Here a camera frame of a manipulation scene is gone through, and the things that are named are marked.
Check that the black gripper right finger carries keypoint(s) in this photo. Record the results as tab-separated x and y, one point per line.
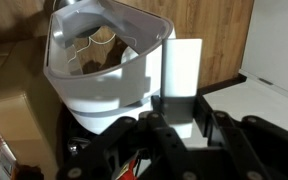
267	150

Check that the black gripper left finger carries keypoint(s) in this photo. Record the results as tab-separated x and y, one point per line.
134	150

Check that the white rectangular block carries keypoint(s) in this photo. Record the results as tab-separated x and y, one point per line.
180	66

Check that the red white golf headcover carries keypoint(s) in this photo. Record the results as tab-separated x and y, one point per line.
127	166

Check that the white door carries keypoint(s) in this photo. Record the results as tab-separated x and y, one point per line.
277	40

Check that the cardboard box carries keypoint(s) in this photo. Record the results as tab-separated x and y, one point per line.
24	110

